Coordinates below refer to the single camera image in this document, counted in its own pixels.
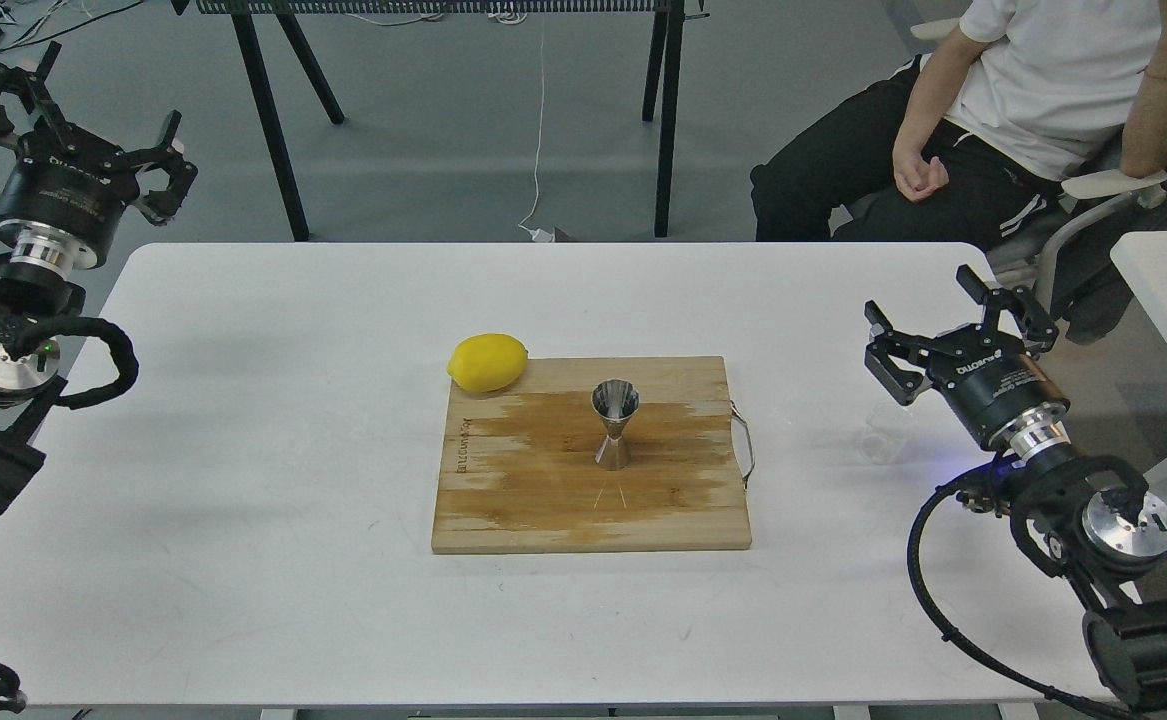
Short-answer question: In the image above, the seated person white shirt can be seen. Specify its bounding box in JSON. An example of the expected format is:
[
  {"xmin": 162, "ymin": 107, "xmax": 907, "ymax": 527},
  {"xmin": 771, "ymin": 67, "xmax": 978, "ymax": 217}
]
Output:
[{"xmin": 749, "ymin": 1, "xmax": 1167, "ymax": 251}]

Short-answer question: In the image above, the grey office chair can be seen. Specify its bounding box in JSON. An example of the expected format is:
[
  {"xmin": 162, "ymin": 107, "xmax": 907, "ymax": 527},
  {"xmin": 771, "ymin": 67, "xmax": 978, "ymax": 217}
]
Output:
[{"xmin": 911, "ymin": 15, "xmax": 1167, "ymax": 361}]

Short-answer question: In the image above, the black metal table frame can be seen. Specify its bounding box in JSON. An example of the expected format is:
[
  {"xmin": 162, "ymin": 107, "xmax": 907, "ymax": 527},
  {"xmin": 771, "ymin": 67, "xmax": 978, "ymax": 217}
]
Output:
[{"xmin": 170, "ymin": 0, "xmax": 712, "ymax": 243}]

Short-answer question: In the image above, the white cable with plug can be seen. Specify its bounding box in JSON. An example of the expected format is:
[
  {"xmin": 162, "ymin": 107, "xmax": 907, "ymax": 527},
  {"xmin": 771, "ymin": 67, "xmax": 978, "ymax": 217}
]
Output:
[{"xmin": 518, "ymin": 14, "xmax": 557, "ymax": 244}]

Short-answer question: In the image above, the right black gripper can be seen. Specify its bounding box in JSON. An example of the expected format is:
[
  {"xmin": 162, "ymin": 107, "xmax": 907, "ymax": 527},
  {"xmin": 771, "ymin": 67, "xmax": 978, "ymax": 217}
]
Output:
[{"xmin": 865, "ymin": 265, "xmax": 1069, "ymax": 461}]

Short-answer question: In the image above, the small clear glass cup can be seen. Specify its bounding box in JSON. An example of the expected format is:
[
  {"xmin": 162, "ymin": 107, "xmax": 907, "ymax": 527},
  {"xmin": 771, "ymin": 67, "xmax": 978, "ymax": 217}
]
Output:
[{"xmin": 854, "ymin": 401, "xmax": 918, "ymax": 464}]

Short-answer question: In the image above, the person right hand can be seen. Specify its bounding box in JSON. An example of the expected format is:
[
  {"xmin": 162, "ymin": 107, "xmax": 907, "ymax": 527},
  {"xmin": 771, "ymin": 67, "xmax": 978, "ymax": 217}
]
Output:
[{"xmin": 890, "ymin": 147, "xmax": 950, "ymax": 202}]

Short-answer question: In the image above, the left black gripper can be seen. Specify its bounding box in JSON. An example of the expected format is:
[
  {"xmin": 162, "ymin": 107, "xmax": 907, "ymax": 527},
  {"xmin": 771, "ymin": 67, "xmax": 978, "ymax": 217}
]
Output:
[{"xmin": 0, "ymin": 41, "xmax": 198, "ymax": 272}]

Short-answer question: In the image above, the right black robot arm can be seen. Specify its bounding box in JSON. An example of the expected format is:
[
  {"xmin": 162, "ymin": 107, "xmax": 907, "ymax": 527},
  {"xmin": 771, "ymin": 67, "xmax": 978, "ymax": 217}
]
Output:
[{"xmin": 865, "ymin": 266, "xmax": 1167, "ymax": 719}]

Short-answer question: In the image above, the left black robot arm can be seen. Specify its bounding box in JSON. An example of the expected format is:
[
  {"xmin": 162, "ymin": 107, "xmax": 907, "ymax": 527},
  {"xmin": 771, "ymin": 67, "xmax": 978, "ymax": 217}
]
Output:
[{"xmin": 0, "ymin": 42, "xmax": 198, "ymax": 515}]

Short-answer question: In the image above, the steel jigger measuring cup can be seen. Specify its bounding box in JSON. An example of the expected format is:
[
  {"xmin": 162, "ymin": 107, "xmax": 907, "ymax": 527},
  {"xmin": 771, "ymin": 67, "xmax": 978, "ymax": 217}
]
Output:
[{"xmin": 591, "ymin": 378, "xmax": 641, "ymax": 471}]

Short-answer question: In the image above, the wooden cutting board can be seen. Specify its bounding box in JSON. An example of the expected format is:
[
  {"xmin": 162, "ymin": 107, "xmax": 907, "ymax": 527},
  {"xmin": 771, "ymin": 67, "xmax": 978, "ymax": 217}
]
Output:
[{"xmin": 431, "ymin": 356, "xmax": 752, "ymax": 555}]

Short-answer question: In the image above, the yellow lemon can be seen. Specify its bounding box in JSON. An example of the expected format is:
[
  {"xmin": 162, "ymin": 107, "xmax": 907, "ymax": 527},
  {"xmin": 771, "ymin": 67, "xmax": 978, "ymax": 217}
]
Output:
[{"xmin": 446, "ymin": 333, "xmax": 527, "ymax": 393}]

